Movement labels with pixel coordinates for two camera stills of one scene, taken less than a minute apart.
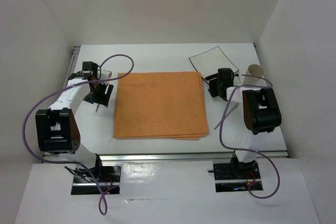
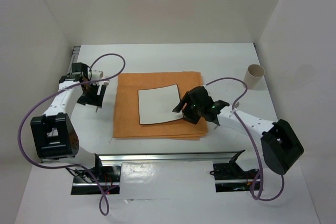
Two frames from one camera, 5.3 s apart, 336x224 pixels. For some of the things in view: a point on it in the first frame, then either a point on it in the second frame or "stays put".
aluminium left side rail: [75, 53] stays put
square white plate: [207, 63] to [156, 105]
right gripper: [213, 92] to [190, 117]
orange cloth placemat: [160, 105] stays put
